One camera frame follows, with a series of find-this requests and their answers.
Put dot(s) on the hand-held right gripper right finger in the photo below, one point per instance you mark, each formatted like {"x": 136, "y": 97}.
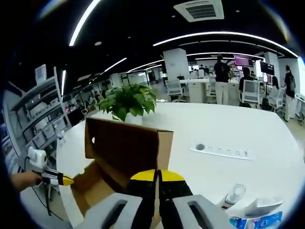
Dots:
{"x": 174, "y": 188}

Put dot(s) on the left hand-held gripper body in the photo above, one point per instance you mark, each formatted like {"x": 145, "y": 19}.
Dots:
{"x": 38, "y": 158}

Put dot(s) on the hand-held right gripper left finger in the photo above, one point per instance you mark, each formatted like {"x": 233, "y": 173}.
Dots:
{"x": 143, "y": 188}

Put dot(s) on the brown cardboard shoe box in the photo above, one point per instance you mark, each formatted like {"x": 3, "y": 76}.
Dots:
{"x": 119, "y": 143}

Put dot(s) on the white tissue pack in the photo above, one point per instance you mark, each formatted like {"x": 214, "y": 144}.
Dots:
{"x": 262, "y": 206}

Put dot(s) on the blue soft wipes pack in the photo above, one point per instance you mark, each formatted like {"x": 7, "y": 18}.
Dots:
{"x": 262, "y": 221}

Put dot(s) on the person's left hand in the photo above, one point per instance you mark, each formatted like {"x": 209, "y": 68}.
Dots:
{"x": 26, "y": 180}

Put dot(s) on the grey metal shelf rack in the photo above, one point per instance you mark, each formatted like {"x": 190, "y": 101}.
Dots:
{"x": 40, "y": 114}

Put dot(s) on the white table socket panel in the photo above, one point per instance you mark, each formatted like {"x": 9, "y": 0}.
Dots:
{"x": 221, "y": 152}

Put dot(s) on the clear small bottle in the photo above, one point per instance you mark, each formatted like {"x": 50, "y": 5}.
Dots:
{"x": 234, "y": 195}

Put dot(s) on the green potted plant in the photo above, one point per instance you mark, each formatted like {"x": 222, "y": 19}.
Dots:
{"x": 128, "y": 100}

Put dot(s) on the white office chair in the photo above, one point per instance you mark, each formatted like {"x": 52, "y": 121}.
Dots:
{"x": 175, "y": 89}
{"x": 276, "y": 100}
{"x": 250, "y": 90}

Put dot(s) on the white ceiling light strip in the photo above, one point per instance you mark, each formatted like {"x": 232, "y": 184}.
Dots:
{"x": 83, "y": 21}
{"x": 226, "y": 33}

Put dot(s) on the purple lit monitor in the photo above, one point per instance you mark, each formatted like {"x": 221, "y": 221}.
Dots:
{"x": 243, "y": 59}

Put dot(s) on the dark monitor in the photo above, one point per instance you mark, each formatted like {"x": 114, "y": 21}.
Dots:
{"x": 267, "y": 67}

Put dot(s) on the ceiling air conditioner vent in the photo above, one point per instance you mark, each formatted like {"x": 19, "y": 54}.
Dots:
{"x": 200, "y": 9}

